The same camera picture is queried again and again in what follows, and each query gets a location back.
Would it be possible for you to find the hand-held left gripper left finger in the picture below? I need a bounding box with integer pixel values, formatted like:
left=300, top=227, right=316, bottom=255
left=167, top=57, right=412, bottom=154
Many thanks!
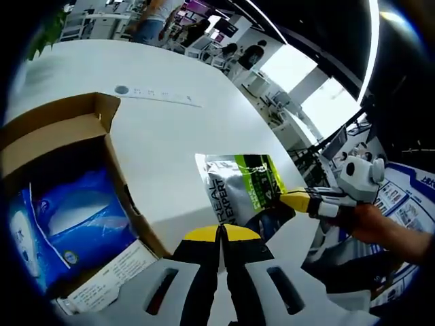
left=81, top=225, right=224, bottom=326

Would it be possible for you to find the computer monitor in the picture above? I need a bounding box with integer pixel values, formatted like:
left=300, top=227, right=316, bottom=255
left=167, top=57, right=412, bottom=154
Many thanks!
left=322, top=125, right=349, bottom=160

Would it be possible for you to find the silver green soft pouch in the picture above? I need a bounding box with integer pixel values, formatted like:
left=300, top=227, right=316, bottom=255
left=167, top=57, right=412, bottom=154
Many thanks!
left=195, top=153, right=296, bottom=244

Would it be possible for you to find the white table cable slot lid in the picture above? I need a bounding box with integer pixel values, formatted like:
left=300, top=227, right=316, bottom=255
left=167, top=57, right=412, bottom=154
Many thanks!
left=128, top=87, right=203, bottom=108

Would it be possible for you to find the person's right hand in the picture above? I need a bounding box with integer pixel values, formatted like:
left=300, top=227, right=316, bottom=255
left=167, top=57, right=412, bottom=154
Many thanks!
left=324, top=203, right=388, bottom=244

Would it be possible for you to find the blue soft tissue pack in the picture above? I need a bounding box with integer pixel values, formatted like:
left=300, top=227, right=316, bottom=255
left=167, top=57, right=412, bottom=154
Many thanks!
left=30, top=168, right=140, bottom=293

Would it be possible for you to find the brown cardboard shoe box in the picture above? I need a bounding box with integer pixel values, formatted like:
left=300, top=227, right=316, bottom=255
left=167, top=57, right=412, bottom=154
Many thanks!
left=0, top=92, right=173, bottom=315

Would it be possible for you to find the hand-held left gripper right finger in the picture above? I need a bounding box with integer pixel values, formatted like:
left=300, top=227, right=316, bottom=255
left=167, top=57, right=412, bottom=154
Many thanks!
left=220, top=225, right=381, bottom=326

